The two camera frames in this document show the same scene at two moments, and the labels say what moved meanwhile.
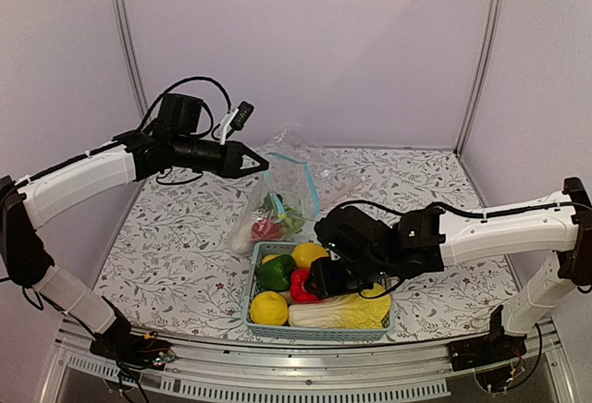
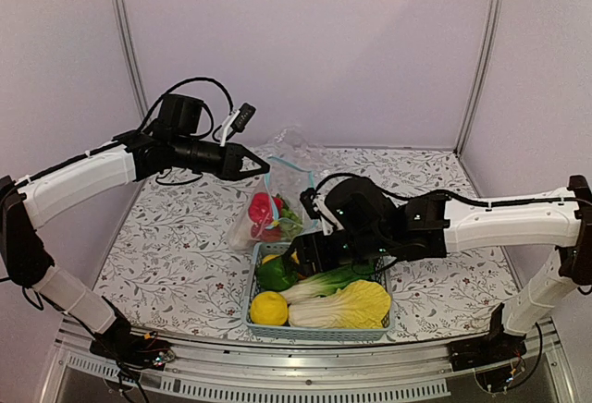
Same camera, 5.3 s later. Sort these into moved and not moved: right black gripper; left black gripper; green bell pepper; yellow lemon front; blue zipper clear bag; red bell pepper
Moved: red bell pepper; right black gripper
Not moved: left black gripper; yellow lemon front; blue zipper clear bag; green bell pepper
